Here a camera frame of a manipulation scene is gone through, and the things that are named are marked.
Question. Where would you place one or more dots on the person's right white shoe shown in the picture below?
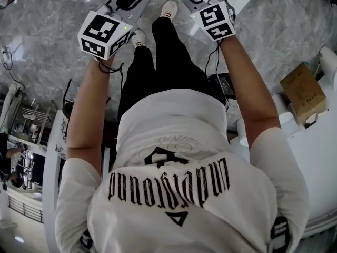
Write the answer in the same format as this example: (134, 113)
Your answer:
(169, 8)

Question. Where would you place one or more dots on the person's left forearm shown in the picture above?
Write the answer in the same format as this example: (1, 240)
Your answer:
(87, 109)

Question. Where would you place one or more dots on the person's black trousers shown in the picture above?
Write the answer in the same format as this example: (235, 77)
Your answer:
(163, 70)

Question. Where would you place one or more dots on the person's white printed t-shirt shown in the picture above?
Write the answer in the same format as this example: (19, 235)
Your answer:
(184, 188)

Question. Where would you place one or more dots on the person's white shoe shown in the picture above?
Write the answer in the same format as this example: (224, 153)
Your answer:
(138, 38)
(169, 8)

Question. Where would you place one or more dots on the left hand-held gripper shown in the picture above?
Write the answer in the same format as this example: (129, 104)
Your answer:
(101, 33)

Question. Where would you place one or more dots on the black metal railing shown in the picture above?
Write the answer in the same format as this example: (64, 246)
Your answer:
(26, 209)

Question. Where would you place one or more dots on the person's left white shoe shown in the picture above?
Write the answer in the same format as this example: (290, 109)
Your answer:
(138, 38)

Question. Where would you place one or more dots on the brown cardboard box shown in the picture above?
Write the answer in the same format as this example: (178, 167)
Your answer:
(302, 93)

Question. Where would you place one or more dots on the person's right forearm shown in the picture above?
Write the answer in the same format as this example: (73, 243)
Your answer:
(245, 88)

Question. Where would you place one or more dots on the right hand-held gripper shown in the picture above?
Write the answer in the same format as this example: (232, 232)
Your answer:
(214, 20)

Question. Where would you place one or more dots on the black waist-worn device box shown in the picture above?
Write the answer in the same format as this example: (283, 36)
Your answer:
(223, 84)

